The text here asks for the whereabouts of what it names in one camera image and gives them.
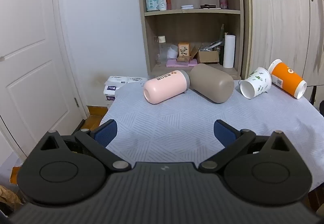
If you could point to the white flat tin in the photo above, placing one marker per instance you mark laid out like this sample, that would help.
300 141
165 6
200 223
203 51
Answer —
187 6

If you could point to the brown floral box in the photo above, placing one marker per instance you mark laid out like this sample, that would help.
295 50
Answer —
184 51

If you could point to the light blue patterned tablecloth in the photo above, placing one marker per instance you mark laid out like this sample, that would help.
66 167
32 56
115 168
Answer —
177 122

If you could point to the pink bottle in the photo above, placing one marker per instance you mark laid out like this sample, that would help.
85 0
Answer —
223 1

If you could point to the white tissue pack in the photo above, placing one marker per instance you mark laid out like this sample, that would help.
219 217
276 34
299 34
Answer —
138 79
117 80
112 88

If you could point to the orange paper cup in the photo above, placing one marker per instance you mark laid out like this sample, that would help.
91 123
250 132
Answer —
286 77

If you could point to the pink pad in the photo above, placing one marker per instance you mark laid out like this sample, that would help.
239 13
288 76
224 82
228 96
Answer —
174 63

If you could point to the clear plastic bottle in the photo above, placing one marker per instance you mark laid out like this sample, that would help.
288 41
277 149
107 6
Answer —
162 48

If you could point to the pink cup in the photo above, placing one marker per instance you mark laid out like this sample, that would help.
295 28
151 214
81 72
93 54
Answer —
164 87

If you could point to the white stacked cups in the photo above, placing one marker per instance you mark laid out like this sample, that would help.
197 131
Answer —
172 52

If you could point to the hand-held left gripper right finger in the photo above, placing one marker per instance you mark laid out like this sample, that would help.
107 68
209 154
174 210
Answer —
224 132

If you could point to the wooden shelf cabinet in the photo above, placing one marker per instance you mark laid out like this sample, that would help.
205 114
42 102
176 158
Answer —
192 11

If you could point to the brown paper bag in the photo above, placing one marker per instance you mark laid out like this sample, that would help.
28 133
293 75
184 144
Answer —
8 198

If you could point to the wooden wardrobe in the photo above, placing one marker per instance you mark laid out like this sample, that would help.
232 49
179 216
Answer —
278 23

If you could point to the dark glass bottle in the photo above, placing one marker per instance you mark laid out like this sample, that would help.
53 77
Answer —
221 44

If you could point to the cardboard box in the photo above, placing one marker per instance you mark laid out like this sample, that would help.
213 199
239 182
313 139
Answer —
208 57

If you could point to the white cup with green print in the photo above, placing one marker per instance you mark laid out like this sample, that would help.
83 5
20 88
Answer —
258 82

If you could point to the red tube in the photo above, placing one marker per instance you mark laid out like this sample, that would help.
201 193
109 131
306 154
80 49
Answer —
168 3

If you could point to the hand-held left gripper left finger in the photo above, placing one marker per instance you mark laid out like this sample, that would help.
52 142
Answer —
107 132

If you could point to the taupe cup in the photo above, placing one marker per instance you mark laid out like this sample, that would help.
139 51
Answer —
212 84

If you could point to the black flat case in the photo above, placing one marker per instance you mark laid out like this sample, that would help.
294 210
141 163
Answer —
208 6

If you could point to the white door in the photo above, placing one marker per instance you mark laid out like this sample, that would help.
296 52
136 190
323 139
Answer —
30 61

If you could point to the white paper roll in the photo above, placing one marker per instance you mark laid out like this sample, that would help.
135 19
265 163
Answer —
229 51

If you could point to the teal jar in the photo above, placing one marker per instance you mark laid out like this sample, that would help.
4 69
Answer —
152 3

